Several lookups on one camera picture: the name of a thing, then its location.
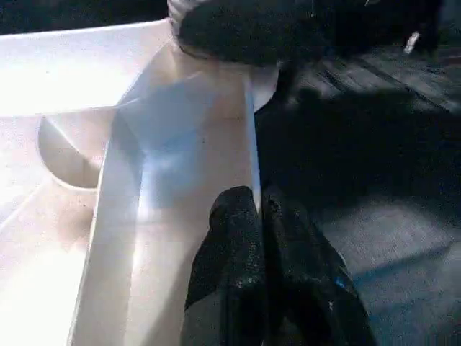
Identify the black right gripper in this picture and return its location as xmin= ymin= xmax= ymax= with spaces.
xmin=317 ymin=0 xmax=444 ymax=60

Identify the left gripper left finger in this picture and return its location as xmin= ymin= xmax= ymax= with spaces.
xmin=180 ymin=186 xmax=270 ymax=346

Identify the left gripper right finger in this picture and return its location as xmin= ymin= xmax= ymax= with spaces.
xmin=262 ymin=185 xmax=377 ymax=346

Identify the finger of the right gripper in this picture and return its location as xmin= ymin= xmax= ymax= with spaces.
xmin=176 ymin=0 xmax=321 ymax=67

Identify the white plastic table leg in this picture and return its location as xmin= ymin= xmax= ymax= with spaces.
xmin=166 ymin=0 xmax=189 ymax=45

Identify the white plastic table top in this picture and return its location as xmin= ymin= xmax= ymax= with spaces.
xmin=0 ymin=18 xmax=283 ymax=346

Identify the black plastic mat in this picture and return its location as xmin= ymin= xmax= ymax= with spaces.
xmin=0 ymin=0 xmax=461 ymax=346

